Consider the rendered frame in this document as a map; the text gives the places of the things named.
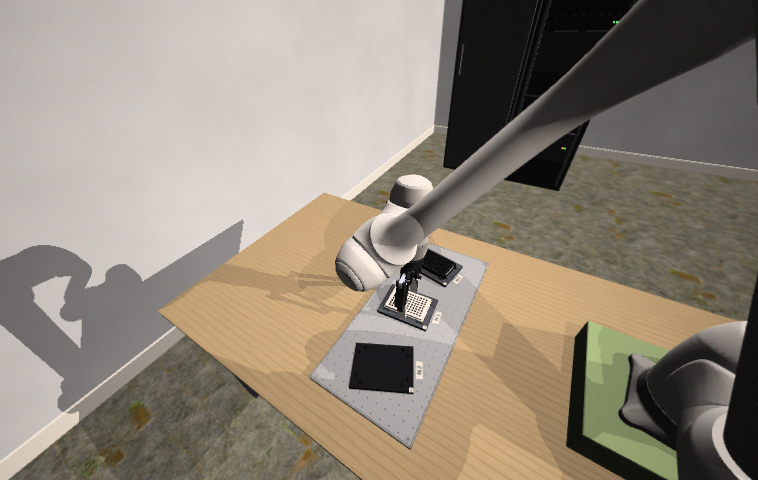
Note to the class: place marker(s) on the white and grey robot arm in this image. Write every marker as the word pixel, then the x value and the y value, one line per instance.
pixel 656 41

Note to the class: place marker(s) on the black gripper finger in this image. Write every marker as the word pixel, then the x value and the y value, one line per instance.
pixel 402 288
pixel 414 287

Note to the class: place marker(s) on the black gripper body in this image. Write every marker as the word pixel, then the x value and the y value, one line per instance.
pixel 411 266

